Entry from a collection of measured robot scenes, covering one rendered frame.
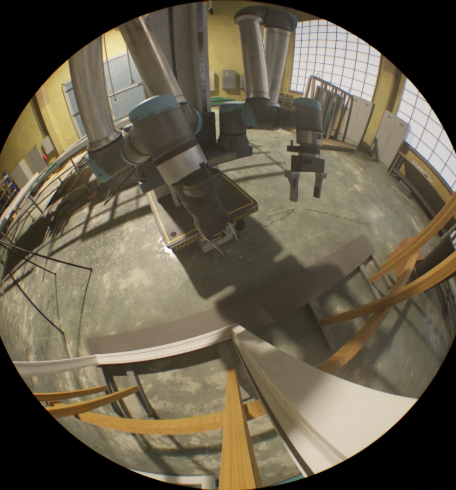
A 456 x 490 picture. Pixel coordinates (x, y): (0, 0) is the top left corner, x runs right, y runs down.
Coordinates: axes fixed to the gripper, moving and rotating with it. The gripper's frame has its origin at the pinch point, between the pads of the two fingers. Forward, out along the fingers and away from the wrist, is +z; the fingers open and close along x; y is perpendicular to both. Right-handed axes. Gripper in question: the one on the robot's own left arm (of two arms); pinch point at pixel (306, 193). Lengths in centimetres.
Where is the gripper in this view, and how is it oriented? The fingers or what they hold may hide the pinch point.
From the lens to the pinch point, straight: 58.6
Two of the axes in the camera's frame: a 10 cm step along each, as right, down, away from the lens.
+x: 9.2, -2.7, 3.0
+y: 3.9, 4.8, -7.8
